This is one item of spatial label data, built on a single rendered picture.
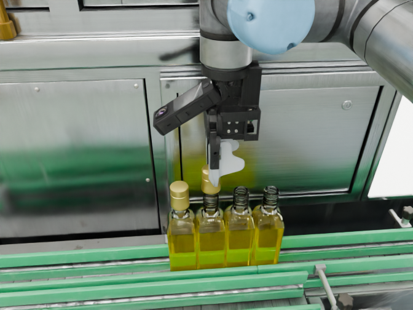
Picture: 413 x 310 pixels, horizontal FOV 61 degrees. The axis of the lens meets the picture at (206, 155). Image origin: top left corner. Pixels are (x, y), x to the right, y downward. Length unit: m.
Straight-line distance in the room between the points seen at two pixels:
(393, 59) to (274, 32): 0.11
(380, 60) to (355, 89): 0.38
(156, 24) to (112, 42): 0.08
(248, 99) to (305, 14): 0.20
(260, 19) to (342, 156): 0.54
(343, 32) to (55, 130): 0.58
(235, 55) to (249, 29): 0.13
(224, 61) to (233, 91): 0.06
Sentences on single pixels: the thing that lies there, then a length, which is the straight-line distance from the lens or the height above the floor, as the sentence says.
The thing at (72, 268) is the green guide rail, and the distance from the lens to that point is 0.88.
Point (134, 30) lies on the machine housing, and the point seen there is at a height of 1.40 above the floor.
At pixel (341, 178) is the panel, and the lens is 0.88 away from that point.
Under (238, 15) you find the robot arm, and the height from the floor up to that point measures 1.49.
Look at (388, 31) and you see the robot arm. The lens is 0.38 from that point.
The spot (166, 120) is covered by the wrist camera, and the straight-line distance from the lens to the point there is 0.53.
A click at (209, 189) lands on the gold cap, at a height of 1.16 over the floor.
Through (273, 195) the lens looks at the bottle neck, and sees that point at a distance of 0.66.
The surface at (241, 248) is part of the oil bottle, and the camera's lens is 0.73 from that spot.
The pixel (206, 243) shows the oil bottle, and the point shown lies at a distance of 0.70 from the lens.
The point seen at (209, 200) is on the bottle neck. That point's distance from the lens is 0.64.
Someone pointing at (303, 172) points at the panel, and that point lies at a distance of 0.83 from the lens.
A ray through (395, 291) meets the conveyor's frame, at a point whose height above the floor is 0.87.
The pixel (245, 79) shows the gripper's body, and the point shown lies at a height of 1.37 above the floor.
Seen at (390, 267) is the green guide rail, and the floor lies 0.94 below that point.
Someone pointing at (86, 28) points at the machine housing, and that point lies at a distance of 0.68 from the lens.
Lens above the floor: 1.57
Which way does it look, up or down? 35 degrees down
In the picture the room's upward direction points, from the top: straight up
